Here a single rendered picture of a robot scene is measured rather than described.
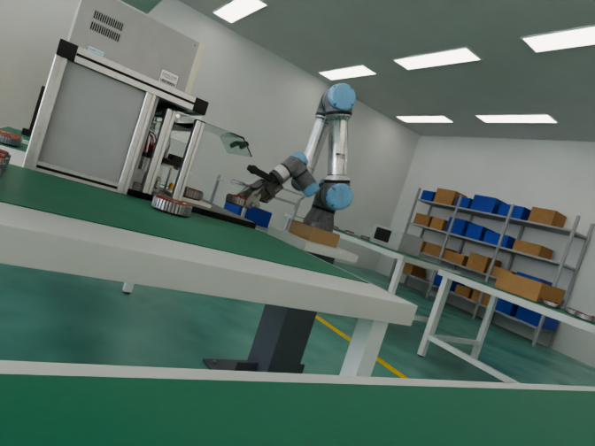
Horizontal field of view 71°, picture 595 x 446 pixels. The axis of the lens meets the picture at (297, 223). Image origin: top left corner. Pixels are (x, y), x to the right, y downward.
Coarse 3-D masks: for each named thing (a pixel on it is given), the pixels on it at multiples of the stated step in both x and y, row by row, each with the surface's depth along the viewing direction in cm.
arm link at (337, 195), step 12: (336, 84) 176; (324, 96) 184; (336, 96) 175; (348, 96) 176; (324, 108) 188; (336, 108) 176; (348, 108) 176; (336, 120) 179; (336, 132) 180; (336, 144) 180; (336, 156) 181; (336, 168) 181; (324, 180) 185; (336, 180) 180; (348, 180) 182; (324, 192) 185; (336, 192) 179; (348, 192) 180; (324, 204) 191; (336, 204) 181; (348, 204) 183
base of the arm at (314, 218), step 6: (312, 204) 200; (312, 210) 197; (318, 210) 195; (324, 210) 194; (330, 210) 195; (306, 216) 198; (312, 216) 195; (318, 216) 195; (324, 216) 194; (330, 216) 196; (306, 222) 196; (312, 222) 194; (318, 222) 193; (324, 222) 194; (330, 222) 196; (324, 228) 194; (330, 228) 196
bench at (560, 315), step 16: (448, 272) 344; (480, 288) 318; (496, 288) 315; (496, 304) 393; (528, 304) 287; (544, 304) 308; (432, 320) 349; (560, 320) 269; (576, 320) 262; (432, 336) 346; (448, 336) 368; (480, 336) 393; (480, 368) 308
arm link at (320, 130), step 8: (320, 104) 191; (320, 112) 191; (320, 120) 192; (320, 128) 191; (312, 136) 192; (320, 136) 192; (312, 144) 192; (320, 144) 192; (304, 152) 194; (312, 152) 192; (320, 152) 194; (312, 160) 192; (312, 168) 193
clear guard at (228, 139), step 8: (160, 112) 161; (184, 120) 162; (192, 120) 154; (208, 128) 163; (216, 128) 155; (224, 136) 173; (232, 136) 164; (240, 136) 157; (224, 144) 178; (232, 144) 171; (240, 144) 163; (232, 152) 176; (240, 152) 168; (248, 152) 161
